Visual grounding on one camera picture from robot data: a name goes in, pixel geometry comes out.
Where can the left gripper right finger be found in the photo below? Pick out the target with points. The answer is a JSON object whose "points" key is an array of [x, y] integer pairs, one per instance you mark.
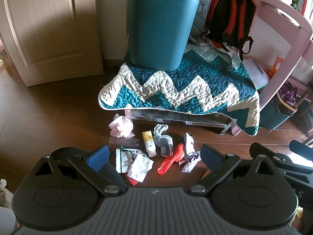
{"points": [[220, 166]]}

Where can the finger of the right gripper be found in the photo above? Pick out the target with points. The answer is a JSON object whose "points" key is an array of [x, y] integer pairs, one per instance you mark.
{"points": [[301, 149], [266, 151]]}

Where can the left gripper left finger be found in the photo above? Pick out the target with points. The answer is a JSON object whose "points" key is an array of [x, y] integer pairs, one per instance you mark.
{"points": [[96, 169]]}

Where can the white purple wrapper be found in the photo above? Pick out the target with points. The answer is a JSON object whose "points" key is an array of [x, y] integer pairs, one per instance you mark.
{"points": [[191, 156]]}

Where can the white green plastic bag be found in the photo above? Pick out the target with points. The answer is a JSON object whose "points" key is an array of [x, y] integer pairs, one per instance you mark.
{"points": [[125, 158]]}

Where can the red plastic bag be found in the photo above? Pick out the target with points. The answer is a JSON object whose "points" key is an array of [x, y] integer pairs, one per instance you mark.
{"points": [[168, 161]]}

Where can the white paper bag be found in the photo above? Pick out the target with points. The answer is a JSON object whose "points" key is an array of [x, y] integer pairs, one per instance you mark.
{"points": [[140, 167]]}

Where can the pink tissue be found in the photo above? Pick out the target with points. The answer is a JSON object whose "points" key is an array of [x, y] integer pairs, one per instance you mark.
{"points": [[121, 126]]}

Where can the grey white wrapper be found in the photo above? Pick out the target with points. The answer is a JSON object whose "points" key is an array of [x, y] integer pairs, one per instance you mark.
{"points": [[164, 142]]}

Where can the clear plastic tray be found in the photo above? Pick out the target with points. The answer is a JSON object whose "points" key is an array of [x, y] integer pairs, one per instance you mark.
{"points": [[125, 142]]}

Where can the teal plastic trash bin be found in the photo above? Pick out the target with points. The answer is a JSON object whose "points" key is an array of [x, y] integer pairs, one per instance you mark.
{"points": [[158, 32]]}

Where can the small teal lined bin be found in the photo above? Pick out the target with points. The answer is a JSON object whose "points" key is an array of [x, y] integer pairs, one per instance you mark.
{"points": [[280, 108]]}

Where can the white paper stack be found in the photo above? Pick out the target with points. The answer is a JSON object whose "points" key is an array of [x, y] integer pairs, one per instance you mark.
{"points": [[257, 74]]}

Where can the teal white zigzag quilt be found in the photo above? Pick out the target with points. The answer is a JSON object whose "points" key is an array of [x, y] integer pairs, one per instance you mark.
{"points": [[203, 84]]}

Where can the orange snack packet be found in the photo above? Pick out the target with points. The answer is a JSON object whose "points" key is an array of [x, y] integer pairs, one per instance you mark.
{"points": [[276, 66]]}

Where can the purple grey backpack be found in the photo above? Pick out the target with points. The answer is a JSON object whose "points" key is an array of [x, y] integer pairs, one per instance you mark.
{"points": [[200, 2]]}

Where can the beige wooden door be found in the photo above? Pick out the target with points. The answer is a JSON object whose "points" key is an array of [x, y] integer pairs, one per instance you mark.
{"points": [[51, 40]]}

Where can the red black backpack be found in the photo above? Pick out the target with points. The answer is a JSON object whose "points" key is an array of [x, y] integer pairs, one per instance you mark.
{"points": [[229, 23]]}

